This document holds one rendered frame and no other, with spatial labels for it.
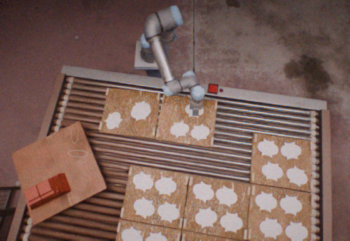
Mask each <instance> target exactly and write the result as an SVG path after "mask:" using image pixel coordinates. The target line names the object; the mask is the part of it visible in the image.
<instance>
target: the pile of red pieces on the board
mask: <svg viewBox="0 0 350 241"><path fill-rule="evenodd" d="M70 191H71V188H70V186H69V184H68V181H67V179H66V174H64V173H60V174H56V175H55V176H53V177H51V178H49V179H47V180H45V181H43V182H40V183H39V184H37V185H34V186H32V187H31V188H29V189H26V190H25V191H24V194H25V196H26V200H27V202H28V205H29V208H30V210H32V209H36V208H38V207H40V206H41V205H44V204H46V203H48V202H50V201H52V200H54V199H55V198H58V197H60V196H62V195H63V194H66V193H68V192H70Z"/></svg>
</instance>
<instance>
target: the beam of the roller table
mask: <svg viewBox="0 0 350 241"><path fill-rule="evenodd" d="M61 74H66V75H67V76H68V77H74V78H80V79H87V80H91V81H99V82H110V83H115V84H122V85H127V86H138V87H145V88H150V89H157V90H163V88H162V86H163V85H164V81H163V79H162V78H158V77H146V76H139V75H134V74H126V73H118V72H111V71H103V70H98V69H86V68H81V67H74V66H63V67H62V71H61ZM200 86H201V87H202V88H203V89H204V90H205V96H209V97H217V98H221V99H232V100H237V101H244V102H251V103H260V104H267V105H272V106H279V107H290V108H295V109H302V110H307V111H315V112H317V111H320V110H321V109H324V110H327V101H322V100H318V99H307V98H302V97H294V96H287V95H279V94H271V93H267V92H259V91H247V90H242V89H235V88H230V87H223V86H218V89H217V94H208V85H207V84H200ZM220 89H222V90H223V92H220V91H219V90H220ZM180 92H181V93H185V94H191V93H190V91H189V90H188V89H186V90H183V91H180Z"/></svg>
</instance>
